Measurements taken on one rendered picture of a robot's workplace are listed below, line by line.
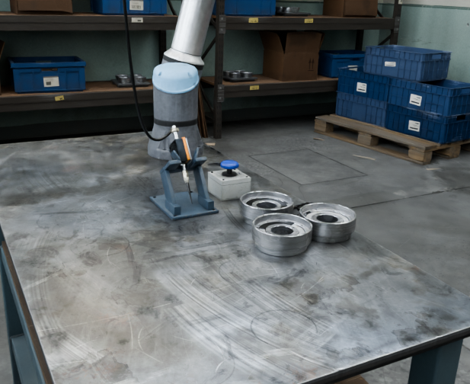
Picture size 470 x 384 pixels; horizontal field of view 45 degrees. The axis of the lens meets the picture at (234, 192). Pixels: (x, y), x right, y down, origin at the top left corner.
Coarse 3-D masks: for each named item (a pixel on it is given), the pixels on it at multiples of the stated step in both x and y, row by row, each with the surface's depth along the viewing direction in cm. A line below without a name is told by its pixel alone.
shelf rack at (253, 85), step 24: (216, 0) 451; (216, 24) 456; (240, 24) 463; (264, 24) 473; (288, 24) 483; (312, 24) 495; (336, 24) 506; (360, 24) 518; (384, 24) 530; (216, 48) 462; (360, 48) 588; (216, 72) 467; (216, 96) 474; (240, 96) 484; (216, 120) 480
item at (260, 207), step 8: (248, 192) 115; (256, 192) 115; (264, 192) 116; (272, 192) 116; (240, 200) 110; (264, 200) 114; (288, 200) 113; (240, 208) 110; (248, 208) 108; (256, 208) 107; (264, 208) 114; (272, 208) 113; (280, 208) 107; (288, 208) 108; (248, 216) 108; (256, 216) 107
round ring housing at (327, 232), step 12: (312, 204) 110; (324, 204) 110; (336, 204) 110; (312, 216) 107; (324, 216) 108; (336, 216) 107; (348, 216) 107; (312, 228) 102; (324, 228) 101; (336, 228) 101; (348, 228) 102; (324, 240) 103; (336, 240) 103
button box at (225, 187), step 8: (208, 176) 125; (216, 176) 122; (224, 176) 123; (232, 176) 122; (240, 176) 123; (248, 176) 123; (208, 184) 126; (216, 184) 122; (224, 184) 120; (232, 184) 121; (240, 184) 122; (248, 184) 123; (216, 192) 122; (224, 192) 121; (232, 192) 122; (240, 192) 122; (224, 200) 121
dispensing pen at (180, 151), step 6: (174, 126) 116; (174, 132) 116; (174, 138) 116; (174, 144) 114; (180, 144) 114; (174, 150) 115; (180, 150) 113; (180, 156) 113; (186, 156) 113; (186, 168) 114; (186, 174) 114; (186, 180) 114
